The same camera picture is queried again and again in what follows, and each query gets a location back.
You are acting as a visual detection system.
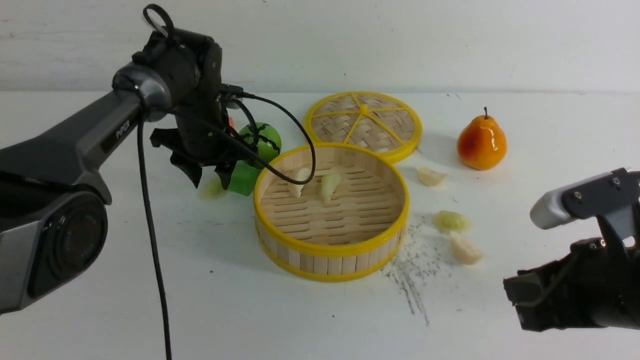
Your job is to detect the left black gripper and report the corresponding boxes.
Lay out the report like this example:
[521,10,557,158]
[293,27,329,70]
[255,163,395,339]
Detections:
[132,28,237,191]

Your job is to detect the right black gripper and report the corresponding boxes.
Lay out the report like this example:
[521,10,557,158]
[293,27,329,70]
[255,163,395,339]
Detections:
[502,238,640,332]

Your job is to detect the green dumpling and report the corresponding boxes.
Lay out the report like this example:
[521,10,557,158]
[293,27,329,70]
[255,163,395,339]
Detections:
[432,210,473,234]
[198,175,226,200]
[318,172,342,205]

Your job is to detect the white dumpling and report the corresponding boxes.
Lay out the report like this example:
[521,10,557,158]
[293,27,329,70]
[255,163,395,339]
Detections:
[415,166,448,187]
[287,167,312,199]
[450,231,485,265]

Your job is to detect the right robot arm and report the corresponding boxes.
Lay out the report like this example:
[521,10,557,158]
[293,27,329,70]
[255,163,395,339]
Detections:
[503,237,639,332]

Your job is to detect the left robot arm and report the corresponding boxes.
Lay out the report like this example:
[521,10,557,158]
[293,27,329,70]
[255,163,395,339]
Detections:
[0,29,228,314]

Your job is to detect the bamboo steamer tray yellow rim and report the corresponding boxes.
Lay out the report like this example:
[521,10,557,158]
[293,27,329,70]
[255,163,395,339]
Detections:
[253,143,410,282]

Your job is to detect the woven bamboo steamer lid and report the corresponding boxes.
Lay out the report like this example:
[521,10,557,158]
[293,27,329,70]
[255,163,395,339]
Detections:
[303,91,423,163]

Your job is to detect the green foam cube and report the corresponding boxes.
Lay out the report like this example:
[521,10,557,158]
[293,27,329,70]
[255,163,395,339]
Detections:
[227,161,261,197]

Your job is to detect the green toy watermelon ball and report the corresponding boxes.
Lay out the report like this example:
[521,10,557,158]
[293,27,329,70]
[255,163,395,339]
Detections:
[238,121,282,164]

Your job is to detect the orange yellow toy pear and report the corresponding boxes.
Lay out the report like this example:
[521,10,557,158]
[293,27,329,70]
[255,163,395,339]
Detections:
[456,106,508,171]

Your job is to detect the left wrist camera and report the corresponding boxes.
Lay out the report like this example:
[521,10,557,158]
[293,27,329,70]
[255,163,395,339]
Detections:
[218,83,245,110]

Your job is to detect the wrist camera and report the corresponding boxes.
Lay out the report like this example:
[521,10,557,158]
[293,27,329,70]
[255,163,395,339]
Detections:
[529,168,639,240]
[218,83,245,110]

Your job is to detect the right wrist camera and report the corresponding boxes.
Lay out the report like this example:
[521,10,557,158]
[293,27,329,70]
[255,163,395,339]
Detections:
[529,168,639,240]

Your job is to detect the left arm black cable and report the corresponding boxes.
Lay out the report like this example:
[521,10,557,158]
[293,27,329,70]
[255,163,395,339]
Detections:
[136,4,317,360]

